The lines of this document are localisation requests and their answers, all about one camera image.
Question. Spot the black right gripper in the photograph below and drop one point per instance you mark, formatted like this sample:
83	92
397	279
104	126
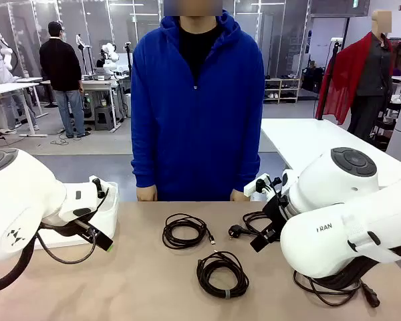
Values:
275	214

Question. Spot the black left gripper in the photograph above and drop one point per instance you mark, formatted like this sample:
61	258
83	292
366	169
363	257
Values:
63	229

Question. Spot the person's right forearm blue sleeve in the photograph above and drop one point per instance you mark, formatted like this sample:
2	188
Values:
143	164

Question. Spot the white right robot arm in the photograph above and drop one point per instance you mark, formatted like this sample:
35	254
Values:
321	234

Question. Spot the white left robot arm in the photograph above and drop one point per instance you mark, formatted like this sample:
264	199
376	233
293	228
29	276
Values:
20	200

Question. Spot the person's left forearm blue sleeve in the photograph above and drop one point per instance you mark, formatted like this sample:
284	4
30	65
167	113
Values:
249	164

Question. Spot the person's left hand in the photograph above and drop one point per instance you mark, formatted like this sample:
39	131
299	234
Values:
240	196

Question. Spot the person's right hand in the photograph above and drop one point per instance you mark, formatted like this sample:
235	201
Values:
147	194

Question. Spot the clear plastic storage container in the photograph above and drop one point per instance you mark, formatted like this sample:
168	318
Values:
112	214

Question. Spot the white side table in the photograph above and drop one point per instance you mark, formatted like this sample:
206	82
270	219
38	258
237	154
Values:
304	140

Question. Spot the grey plastic step stool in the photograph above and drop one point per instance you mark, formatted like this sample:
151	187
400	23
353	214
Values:
104	120

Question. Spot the person in blue hoodie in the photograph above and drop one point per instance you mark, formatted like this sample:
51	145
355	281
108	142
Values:
194	133

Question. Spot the wooden shoe rack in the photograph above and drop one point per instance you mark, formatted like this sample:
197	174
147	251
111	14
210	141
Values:
280	90

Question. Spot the equipment desk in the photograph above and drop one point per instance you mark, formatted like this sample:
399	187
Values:
100	83

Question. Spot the black bags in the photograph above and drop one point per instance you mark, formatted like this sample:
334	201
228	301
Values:
312	78

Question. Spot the man in black sweater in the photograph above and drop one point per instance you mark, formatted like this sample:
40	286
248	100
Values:
60	67

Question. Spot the red shawl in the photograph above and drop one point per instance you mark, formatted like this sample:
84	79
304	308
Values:
341	77

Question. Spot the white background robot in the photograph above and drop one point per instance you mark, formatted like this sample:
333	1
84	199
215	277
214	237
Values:
108	57

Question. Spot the white pole stand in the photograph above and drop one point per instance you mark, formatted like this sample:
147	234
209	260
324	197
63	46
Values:
81	47

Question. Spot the mannequin in dark clothes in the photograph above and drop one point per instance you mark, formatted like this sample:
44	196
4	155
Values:
374	73

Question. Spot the white humanoid robot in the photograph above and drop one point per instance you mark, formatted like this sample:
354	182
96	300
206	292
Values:
6	53

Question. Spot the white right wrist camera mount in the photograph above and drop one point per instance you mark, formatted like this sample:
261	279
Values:
254	187

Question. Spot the black camera tripod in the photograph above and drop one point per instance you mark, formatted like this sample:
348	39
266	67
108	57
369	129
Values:
129	67

